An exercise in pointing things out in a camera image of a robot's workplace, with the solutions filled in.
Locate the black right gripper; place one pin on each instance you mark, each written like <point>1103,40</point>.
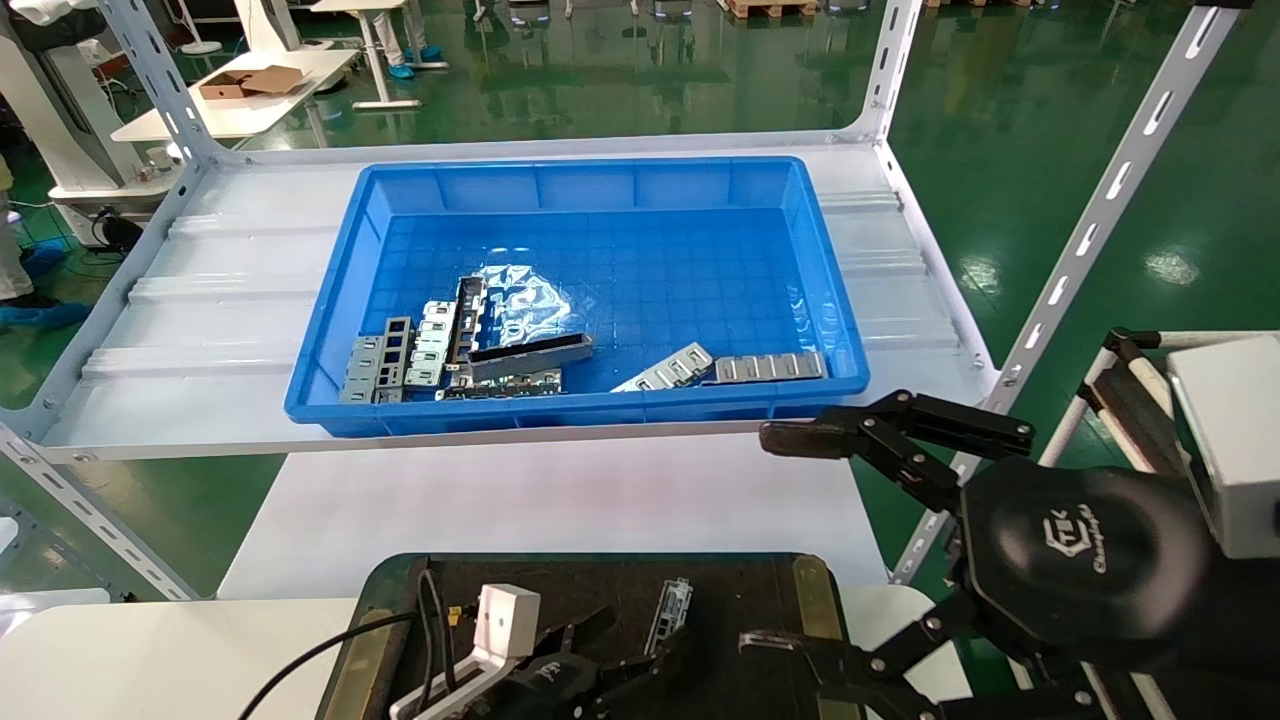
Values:
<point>1085,550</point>

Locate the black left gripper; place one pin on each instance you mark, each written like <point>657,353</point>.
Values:
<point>545,695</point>

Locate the long grey metal housing part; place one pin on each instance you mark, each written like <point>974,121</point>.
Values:
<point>670,612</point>
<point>530,355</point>

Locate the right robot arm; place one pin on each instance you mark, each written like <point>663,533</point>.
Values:
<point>1240,630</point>

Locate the black container tray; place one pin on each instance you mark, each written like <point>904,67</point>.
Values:
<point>600,590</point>

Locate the silver ribbed metal plate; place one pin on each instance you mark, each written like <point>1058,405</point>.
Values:
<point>768,367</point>
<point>668,368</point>

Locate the grey toothed metal strip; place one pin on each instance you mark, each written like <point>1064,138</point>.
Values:
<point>505,385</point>

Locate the silver stamped metal strip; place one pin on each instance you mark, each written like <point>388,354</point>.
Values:
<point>432,345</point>

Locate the clear plastic bag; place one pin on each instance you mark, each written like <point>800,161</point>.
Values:
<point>525,298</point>

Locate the grey metal plate with holes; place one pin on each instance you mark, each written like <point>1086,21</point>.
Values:
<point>362,370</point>
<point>396,350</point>

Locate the blue plastic bin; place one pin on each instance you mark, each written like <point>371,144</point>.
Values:
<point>620,240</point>

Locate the white slotted metal shelf rack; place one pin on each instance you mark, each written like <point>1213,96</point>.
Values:
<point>220,300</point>

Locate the wooden pallet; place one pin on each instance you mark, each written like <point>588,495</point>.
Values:
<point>770,7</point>

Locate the person with blue shoe covers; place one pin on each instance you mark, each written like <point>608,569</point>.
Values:
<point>405,62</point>

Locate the white work table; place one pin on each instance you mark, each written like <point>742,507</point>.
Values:
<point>250,110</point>

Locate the person in yellow coat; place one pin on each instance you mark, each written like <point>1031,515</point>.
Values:
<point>40,315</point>

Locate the small white cup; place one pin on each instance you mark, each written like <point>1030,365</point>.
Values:
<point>158,158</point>

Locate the open cardboard box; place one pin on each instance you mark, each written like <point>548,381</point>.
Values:
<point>250,80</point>

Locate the white machine stand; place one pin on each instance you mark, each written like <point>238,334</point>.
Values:
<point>60,110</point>

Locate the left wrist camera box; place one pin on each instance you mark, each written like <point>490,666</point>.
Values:
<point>505,620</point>

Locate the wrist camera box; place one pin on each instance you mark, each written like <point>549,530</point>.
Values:
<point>505,620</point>
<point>1235,440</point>

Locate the white tube cart frame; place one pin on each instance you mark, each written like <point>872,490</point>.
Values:
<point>1130,400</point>

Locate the dark narrow metal frame part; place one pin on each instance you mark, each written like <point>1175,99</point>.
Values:
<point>468,315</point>

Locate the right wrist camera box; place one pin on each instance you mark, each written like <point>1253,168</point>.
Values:
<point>1235,440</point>

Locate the white desk frame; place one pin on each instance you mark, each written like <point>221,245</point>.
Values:
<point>375,70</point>

